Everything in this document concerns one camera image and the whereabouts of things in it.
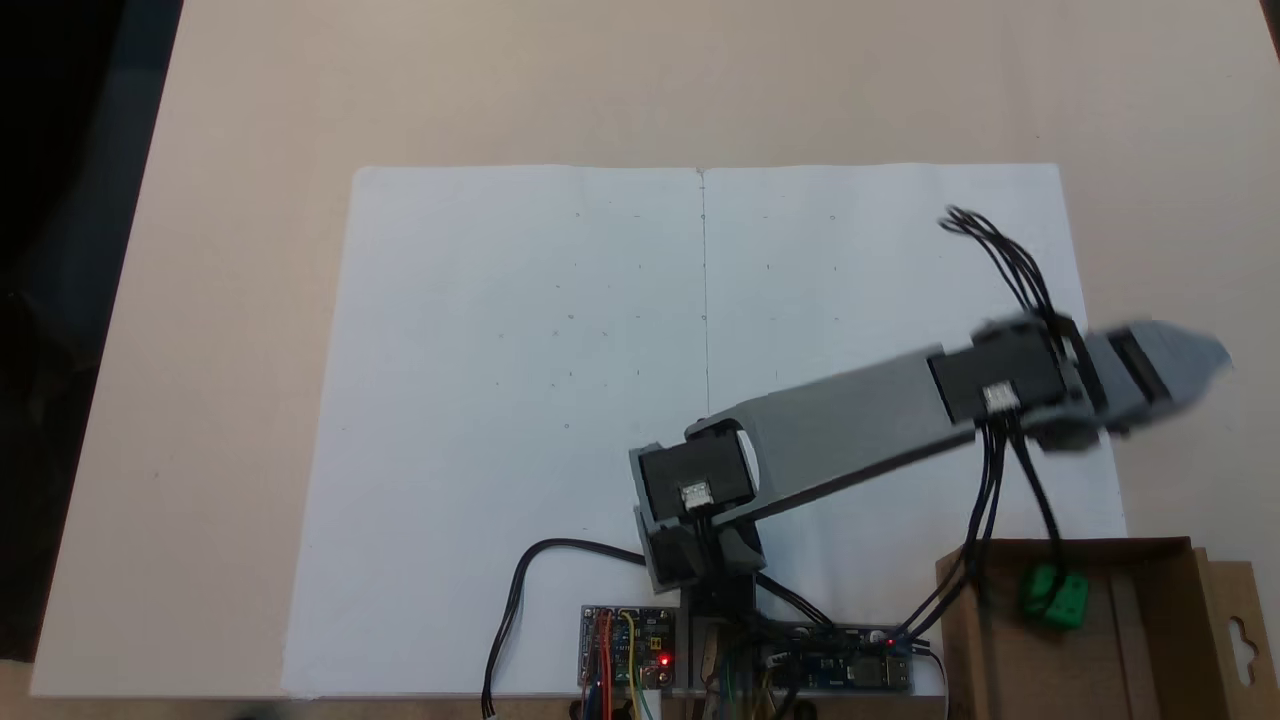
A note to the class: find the grey ridged fixed gripper jaw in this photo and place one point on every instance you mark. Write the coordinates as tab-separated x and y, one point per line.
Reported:
1195	360

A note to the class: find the green die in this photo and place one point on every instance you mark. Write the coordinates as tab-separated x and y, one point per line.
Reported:
1070	605

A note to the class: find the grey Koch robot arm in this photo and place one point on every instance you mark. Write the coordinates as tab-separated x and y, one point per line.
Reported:
850	420

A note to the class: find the brown cardboard box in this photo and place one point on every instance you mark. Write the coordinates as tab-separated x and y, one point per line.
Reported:
1150	640

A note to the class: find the blue power circuit board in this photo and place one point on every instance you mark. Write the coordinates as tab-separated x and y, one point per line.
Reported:
850	670

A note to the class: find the green controller circuit board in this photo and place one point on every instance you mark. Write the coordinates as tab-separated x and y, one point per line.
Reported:
650	630

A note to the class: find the white paper sheet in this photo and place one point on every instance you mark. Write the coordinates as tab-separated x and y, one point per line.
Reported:
450	400

